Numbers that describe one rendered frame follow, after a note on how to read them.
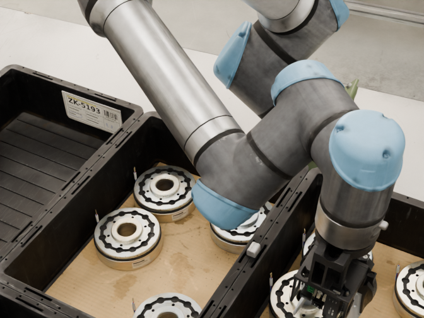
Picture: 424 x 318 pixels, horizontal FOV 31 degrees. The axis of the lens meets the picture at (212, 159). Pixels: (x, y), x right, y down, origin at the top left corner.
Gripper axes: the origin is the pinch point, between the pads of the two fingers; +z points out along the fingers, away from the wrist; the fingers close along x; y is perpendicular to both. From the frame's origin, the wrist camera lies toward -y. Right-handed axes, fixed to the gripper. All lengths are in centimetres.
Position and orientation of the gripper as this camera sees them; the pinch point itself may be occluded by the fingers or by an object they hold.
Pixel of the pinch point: (329, 310)
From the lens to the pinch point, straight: 107.0
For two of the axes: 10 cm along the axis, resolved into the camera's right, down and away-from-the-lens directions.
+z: -0.3, 6.9, 7.2
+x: 8.6, 3.8, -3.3
